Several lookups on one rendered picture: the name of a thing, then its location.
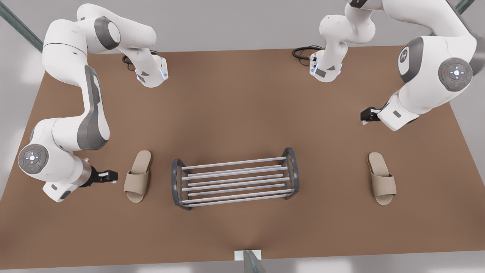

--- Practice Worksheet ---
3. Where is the beige slipper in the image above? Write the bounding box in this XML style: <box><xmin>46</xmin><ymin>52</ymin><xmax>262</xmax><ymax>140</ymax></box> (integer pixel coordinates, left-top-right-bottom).
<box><xmin>124</xmin><ymin>150</ymin><xmax>153</xmax><ymax>203</ymax></box>
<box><xmin>367</xmin><ymin>152</ymin><xmax>397</xmax><ymax>206</ymax></box>

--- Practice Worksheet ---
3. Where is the grey metal shoe rack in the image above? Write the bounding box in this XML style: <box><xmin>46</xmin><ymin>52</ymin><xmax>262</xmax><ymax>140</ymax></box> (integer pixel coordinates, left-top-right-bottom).
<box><xmin>172</xmin><ymin>147</ymin><xmax>300</xmax><ymax>210</ymax></box>

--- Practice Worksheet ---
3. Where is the black cable loop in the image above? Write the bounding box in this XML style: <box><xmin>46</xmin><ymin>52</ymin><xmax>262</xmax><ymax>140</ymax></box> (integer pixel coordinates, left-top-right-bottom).
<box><xmin>122</xmin><ymin>49</ymin><xmax>160</xmax><ymax>72</ymax></box>
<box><xmin>292</xmin><ymin>45</ymin><xmax>323</xmax><ymax>67</ymax></box>

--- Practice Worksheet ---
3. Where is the white post foot plate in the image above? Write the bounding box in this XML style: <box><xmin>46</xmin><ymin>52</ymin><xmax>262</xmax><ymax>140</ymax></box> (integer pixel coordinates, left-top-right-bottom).
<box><xmin>234</xmin><ymin>249</ymin><xmax>262</xmax><ymax>261</ymax></box>

